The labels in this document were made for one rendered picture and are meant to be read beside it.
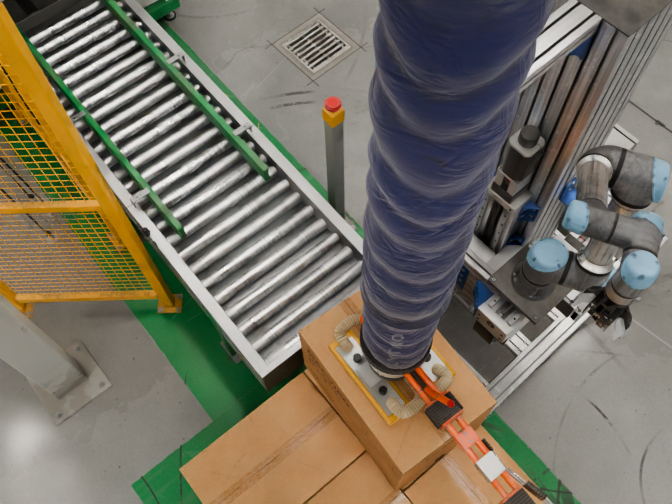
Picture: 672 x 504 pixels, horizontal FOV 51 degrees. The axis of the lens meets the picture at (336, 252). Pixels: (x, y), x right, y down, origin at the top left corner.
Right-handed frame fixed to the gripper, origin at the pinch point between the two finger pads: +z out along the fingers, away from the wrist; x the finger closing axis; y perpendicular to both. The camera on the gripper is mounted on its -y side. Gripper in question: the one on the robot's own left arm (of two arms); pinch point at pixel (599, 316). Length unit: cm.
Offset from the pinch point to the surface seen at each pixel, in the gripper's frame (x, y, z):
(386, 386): -34, 43, 55
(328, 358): -54, 50, 58
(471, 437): -3, 37, 43
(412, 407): -22, 43, 49
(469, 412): -9, 28, 58
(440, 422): -12, 41, 43
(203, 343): -126, 72, 152
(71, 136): -150, 72, 6
